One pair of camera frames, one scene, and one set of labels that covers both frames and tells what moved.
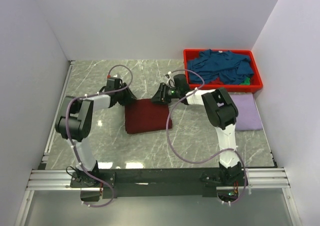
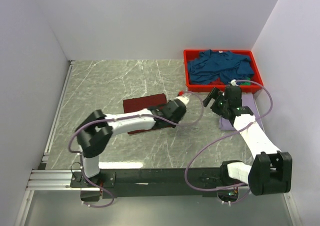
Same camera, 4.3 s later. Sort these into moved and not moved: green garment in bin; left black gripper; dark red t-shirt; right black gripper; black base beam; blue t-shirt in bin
Moved: left black gripper; dark red t-shirt; right black gripper
Not moved: black base beam; blue t-shirt in bin; green garment in bin
